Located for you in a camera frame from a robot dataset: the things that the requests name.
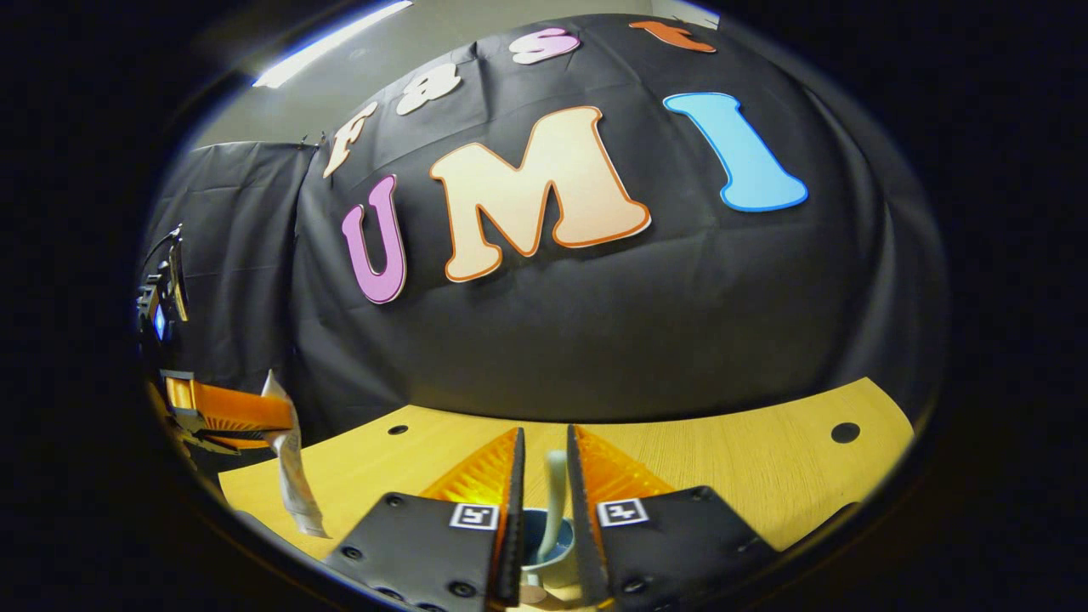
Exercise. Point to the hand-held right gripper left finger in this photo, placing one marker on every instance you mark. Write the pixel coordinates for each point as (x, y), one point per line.
(515, 510)

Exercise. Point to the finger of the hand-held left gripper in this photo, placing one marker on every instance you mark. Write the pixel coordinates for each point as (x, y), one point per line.
(229, 412)

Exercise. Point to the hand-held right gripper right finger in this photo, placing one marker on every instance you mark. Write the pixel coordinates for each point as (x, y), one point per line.
(580, 510)

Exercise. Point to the pale green toothbrush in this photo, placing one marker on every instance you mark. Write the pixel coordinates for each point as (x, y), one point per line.
(555, 484)

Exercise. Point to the white toothpaste tube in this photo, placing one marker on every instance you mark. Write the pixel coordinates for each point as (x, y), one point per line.
(293, 476)

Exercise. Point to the wooden desktop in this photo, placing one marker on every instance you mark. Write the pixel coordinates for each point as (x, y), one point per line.
(765, 467)

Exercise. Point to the black backdrop cloth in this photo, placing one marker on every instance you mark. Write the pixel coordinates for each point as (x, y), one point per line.
(637, 323)

